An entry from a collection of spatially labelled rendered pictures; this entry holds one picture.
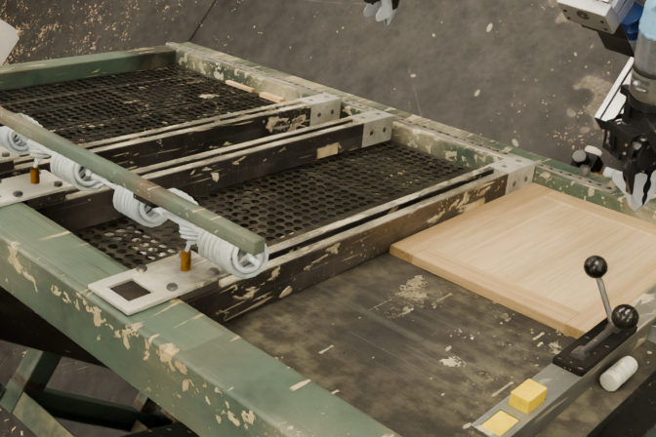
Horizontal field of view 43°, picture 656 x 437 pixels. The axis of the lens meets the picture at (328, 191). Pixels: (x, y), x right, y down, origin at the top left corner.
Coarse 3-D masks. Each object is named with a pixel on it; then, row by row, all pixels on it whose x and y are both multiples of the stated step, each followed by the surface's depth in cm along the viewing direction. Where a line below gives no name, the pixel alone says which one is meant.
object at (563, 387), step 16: (640, 304) 146; (640, 320) 141; (640, 336) 140; (624, 352) 136; (560, 368) 126; (608, 368) 132; (544, 384) 121; (560, 384) 121; (576, 384) 123; (592, 384) 128; (560, 400) 120; (512, 416) 114; (528, 416) 114; (544, 416) 117; (480, 432) 110; (512, 432) 110; (528, 432) 114
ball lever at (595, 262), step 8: (592, 256) 135; (584, 264) 136; (592, 264) 134; (600, 264) 134; (592, 272) 134; (600, 272) 134; (600, 280) 135; (600, 288) 135; (608, 304) 135; (608, 312) 135; (608, 320) 136
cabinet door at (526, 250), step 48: (528, 192) 198; (432, 240) 169; (480, 240) 172; (528, 240) 174; (576, 240) 176; (624, 240) 178; (480, 288) 153; (528, 288) 154; (576, 288) 155; (624, 288) 156; (576, 336) 141
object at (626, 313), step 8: (624, 304) 121; (616, 312) 120; (624, 312) 119; (632, 312) 119; (616, 320) 120; (624, 320) 119; (632, 320) 119; (608, 328) 123; (616, 328) 122; (624, 328) 120; (632, 328) 120; (600, 336) 124; (592, 344) 125; (576, 352) 126; (584, 352) 126
